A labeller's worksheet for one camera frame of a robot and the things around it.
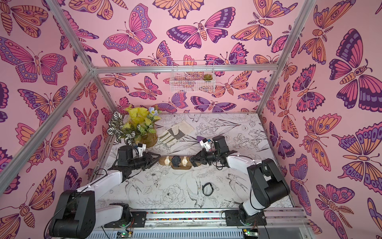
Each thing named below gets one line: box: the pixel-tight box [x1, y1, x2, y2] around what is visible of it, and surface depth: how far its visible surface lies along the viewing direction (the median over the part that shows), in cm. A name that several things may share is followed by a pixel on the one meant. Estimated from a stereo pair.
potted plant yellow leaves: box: [106, 106, 162, 148], surface depth 87 cm
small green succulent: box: [202, 73, 213, 81], surface depth 94 cm
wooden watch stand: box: [158, 156, 201, 170], surface depth 88 cm
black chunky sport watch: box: [171, 155, 182, 168], surface depth 87 cm
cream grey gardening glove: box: [157, 120, 195, 148], surface depth 109 cm
